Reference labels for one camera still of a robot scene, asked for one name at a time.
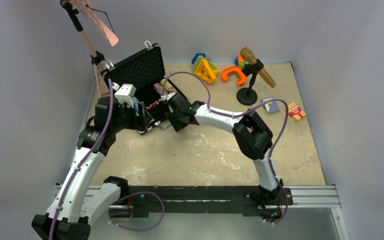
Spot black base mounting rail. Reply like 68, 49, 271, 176
52, 183, 342, 220

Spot light blue chip stack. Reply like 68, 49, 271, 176
133, 106, 140, 116

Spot yellow red blue chip row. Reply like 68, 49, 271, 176
160, 78, 178, 94

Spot blue angled toy piece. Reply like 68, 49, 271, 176
191, 52, 206, 65

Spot orange curved toy track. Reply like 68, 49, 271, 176
221, 66, 247, 86

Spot brown wooden microphone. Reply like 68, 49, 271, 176
239, 47, 276, 88

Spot pink tripod stand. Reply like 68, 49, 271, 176
59, 0, 119, 97

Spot yellow triangular toy block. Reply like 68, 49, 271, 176
193, 58, 220, 84

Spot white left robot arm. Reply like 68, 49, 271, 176
31, 96, 145, 240

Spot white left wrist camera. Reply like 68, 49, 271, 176
111, 83, 137, 108

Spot red playing card box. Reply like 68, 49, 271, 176
288, 102, 307, 122

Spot red dice row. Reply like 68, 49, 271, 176
146, 99, 163, 110

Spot blue playing card box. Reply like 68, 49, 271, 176
261, 97, 280, 115

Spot blue orange toy blocks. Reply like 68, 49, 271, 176
234, 54, 245, 69

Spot purple red blue chip row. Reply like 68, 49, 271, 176
153, 82, 168, 98

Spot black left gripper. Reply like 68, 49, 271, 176
110, 99, 151, 133

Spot black poker chip case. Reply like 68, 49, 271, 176
94, 43, 187, 137

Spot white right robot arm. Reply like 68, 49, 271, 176
162, 93, 282, 204

